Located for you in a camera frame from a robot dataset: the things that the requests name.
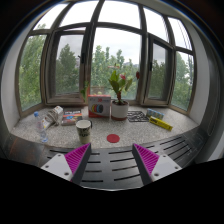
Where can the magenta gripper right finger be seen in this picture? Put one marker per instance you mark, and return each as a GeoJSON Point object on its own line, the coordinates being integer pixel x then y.
{"type": "Point", "coordinates": [152, 166]}

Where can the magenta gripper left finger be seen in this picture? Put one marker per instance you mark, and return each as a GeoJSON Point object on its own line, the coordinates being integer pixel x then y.
{"type": "Point", "coordinates": [70, 166]}

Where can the clear plastic water bottle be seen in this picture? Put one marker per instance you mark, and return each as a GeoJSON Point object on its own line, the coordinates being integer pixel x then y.
{"type": "Point", "coordinates": [40, 128]}

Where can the black slotted radiator cover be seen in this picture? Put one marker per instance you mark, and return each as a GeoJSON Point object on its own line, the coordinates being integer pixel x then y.
{"type": "Point", "coordinates": [107, 168]}

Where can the white paper cup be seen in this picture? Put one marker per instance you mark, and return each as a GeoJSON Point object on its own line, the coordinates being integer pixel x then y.
{"type": "Point", "coordinates": [84, 129]}

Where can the red round coaster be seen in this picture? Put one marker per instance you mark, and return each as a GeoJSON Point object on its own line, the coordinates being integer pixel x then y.
{"type": "Point", "coordinates": [113, 138]}

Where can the yellow long box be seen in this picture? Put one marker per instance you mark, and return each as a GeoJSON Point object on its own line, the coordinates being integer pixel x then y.
{"type": "Point", "coordinates": [160, 123]}

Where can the dark flat book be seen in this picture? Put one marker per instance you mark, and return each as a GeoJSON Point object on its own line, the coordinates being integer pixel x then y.
{"type": "Point", "coordinates": [71, 117]}

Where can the black patterned tray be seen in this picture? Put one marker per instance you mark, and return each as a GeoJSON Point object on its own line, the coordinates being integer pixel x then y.
{"type": "Point", "coordinates": [137, 116]}

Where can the blue small box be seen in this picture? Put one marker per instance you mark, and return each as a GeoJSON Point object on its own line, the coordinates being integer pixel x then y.
{"type": "Point", "coordinates": [154, 113]}

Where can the red and white box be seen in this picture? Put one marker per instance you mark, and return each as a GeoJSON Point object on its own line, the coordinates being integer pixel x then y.
{"type": "Point", "coordinates": [99, 106]}

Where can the potted green plant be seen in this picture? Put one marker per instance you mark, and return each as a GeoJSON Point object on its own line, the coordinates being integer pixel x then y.
{"type": "Point", "coordinates": [119, 83]}

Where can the small green plant sprig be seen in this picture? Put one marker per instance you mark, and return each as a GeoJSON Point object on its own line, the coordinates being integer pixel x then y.
{"type": "Point", "coordinates": [84, 91]}

